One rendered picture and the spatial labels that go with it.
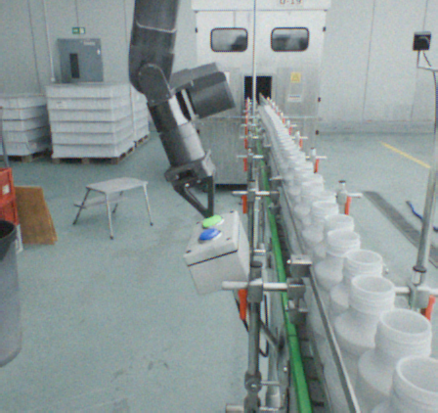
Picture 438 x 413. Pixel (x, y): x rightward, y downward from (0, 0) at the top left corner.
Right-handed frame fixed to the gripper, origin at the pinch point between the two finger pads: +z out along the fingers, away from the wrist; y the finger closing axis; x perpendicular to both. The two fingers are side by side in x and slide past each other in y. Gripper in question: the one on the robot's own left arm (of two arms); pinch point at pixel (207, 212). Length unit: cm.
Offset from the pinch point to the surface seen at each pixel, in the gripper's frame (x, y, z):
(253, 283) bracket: -5.5, -16.0, 6.3
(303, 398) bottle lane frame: -7.6, -25.3, 16.8
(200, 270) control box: 2.0, -10.0, 5.1
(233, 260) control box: -2.9, -10.0, 5.1
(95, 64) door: 316, 955, -157
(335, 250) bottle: -16.2, -19.5, 3.4
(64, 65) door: 387, 955, -180
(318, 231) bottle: -15.5, -7.8, 5.4
